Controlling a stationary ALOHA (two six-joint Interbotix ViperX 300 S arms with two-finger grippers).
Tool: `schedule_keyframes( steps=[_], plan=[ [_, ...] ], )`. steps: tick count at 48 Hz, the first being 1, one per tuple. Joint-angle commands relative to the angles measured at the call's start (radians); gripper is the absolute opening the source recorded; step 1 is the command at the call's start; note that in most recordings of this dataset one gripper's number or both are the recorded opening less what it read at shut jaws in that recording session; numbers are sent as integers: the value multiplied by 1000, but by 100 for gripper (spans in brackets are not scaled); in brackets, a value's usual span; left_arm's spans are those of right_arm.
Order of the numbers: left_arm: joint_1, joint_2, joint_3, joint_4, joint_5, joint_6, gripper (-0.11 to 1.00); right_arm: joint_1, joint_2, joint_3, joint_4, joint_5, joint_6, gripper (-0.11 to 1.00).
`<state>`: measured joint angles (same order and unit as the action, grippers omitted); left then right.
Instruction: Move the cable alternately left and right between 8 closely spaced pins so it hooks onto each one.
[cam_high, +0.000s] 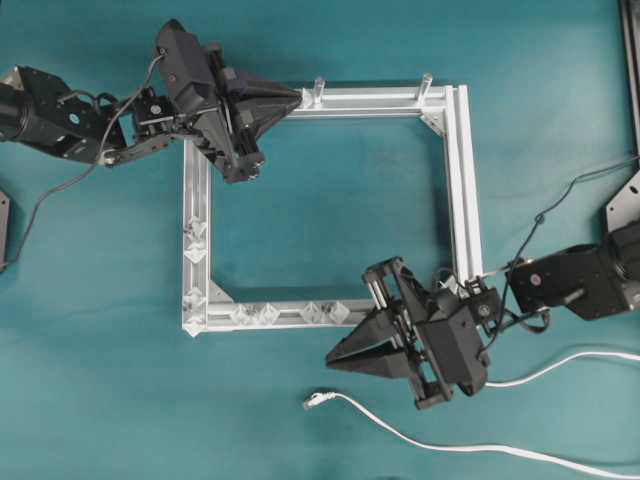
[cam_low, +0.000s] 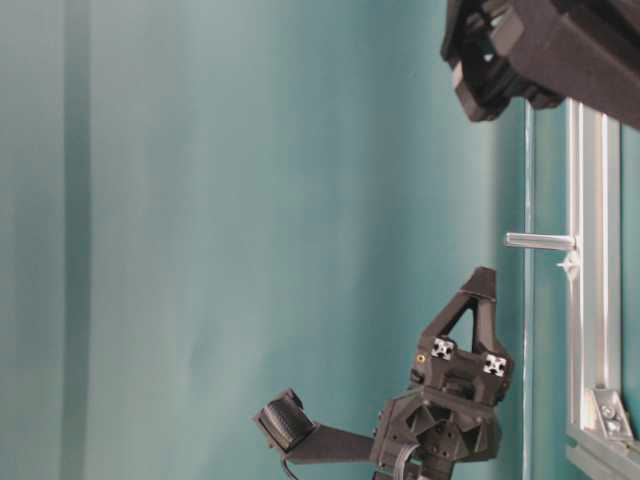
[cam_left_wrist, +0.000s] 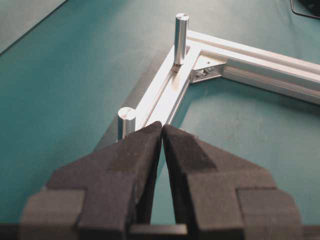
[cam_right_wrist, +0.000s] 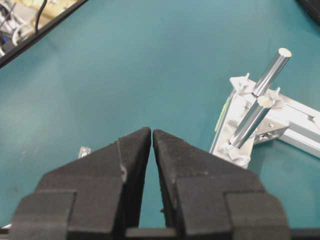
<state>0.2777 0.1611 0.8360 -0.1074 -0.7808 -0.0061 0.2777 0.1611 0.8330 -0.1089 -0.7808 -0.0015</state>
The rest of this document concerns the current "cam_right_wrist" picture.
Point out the silver metal pin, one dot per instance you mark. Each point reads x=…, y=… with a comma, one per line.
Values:
x=251, y=121
x=272, y=71

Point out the aluminium extrusion frame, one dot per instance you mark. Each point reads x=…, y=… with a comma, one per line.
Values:
x=287, y=120

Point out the black cable off table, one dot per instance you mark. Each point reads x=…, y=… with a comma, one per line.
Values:
x=38, y=15

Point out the black table edge rail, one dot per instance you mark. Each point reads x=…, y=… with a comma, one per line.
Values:
x=29, y=42

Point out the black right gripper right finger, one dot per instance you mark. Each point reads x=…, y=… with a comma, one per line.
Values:
x=207, y=198

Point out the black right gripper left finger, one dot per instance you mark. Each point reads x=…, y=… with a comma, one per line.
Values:
x=92, y=198

